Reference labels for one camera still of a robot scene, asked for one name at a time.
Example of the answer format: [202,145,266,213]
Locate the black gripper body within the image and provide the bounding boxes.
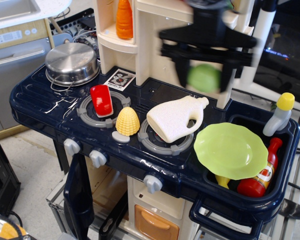
[159,0,257,67]

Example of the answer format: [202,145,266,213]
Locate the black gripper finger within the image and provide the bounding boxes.
[172,57,191,88]
[220,63,243,93]

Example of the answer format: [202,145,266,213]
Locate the green toy pear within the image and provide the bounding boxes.
[187,63,221,93]

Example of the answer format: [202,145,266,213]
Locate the light green plastic plate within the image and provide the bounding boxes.
[193,122,268,180]

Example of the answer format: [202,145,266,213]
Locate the white toy detergent jug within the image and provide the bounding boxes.
[146,96,209,143]

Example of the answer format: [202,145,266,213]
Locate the cream toy kitchen cabinet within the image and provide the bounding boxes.
[94,0,252,109]

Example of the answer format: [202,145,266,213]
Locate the black white sticker label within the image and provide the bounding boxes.
[104,69,136,92]

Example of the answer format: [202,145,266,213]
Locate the orange toy carrot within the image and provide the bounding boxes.
[115,0,134,40]

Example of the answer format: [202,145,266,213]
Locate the grey toy faucet yellow top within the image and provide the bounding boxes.
[262,92,295,137]

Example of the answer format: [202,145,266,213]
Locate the right grey stove burner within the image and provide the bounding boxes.
[137,119,194,156]

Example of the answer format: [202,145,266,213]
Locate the grey stove burner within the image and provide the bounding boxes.
[137,119,194,156]
[76,91,131,129]

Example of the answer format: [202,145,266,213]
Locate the yellow toy corn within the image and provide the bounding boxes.
[115,106,141,137]

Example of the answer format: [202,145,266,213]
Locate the red toy can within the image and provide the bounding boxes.
[90,84,114,118]

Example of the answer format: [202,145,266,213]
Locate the grey round button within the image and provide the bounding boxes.
[111,131,130,144]

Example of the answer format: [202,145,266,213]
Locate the navy toy kitchen counter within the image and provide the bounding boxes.
[9,66,300,240]

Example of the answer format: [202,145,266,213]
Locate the left grey stove burner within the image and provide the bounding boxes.
[76,91,131,129]

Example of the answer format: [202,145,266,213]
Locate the yellow toy bottle in sink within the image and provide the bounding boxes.
[214,174,231,189]

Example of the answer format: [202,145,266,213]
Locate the stainless steel pot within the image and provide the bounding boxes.
[45,42,101,90]

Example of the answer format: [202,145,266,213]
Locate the red toy ketchup bottle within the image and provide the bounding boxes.
[237,137,283,198]

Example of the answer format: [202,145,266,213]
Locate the right grey stove knob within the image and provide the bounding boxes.
[143,174,163,194]

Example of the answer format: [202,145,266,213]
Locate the grey stove knob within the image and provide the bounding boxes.
[63,138,81,156]
[89,150,107,168]
[143,174,163,194]

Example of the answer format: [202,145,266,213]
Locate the middle grey stove knob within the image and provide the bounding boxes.
[89,150,107,168]

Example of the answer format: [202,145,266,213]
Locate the left grey stove knob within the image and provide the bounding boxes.
[63,138,81,156]

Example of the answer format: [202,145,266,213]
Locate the orange toy drawer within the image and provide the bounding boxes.
[134,205,180,240]

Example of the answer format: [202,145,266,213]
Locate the navy oven door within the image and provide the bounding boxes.
[63,153,95,240]

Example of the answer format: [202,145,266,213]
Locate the white stand frame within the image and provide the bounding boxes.
[234,0,300,111]

